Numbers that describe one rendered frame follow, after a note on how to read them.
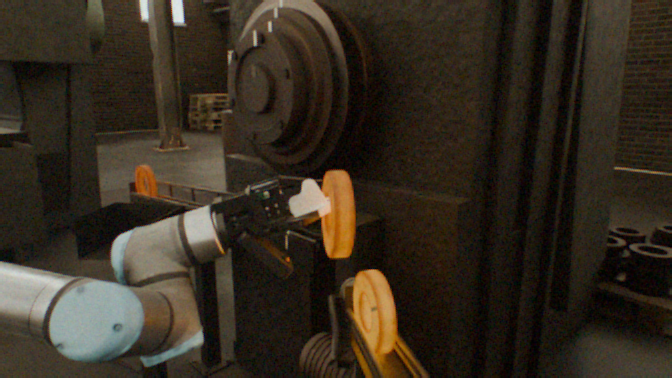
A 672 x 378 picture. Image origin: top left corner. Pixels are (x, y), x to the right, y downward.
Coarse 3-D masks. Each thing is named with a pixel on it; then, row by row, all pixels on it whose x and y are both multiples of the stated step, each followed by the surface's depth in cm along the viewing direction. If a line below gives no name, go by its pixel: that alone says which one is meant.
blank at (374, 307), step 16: (368, 272) 82; (368, 288) 80; (384, 288) 78; (368, 304) 86; (384, 304) 76; (368, 320) 85; (384, 320) 76; (368, 336) 82; (384, 336) 76; (384, 352) 79
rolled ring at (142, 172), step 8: (136, 168) 204; (144, 168) 198; (136, 176) 206; (144, 176) 207; (152, 176) 197; (136, 184) 207; (144, 184) 208; (152, 184) 196; (144, 192) 207; (152, 192) 197
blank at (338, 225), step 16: (336, 176) 73; (336, 192) 70; (352, 192) 71; (336, 208) 69; (352, 208) 70; (336, 224) 69; (352, 224) 70; (336, 240) 70; (352, 240) 71; (336, 256) 74
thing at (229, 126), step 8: (224, 112) 400; (232, 112) 393; (224, 120) 400; (232, 120) 392; (224, 128) 402; (232, 128) 394; (224, 136) 405; (232, 136) 397; (224, 144) 406; (232, 144) 398; (224, 152) 412; (232, 152) 401; (224, 160) 414; (224, 168) 419
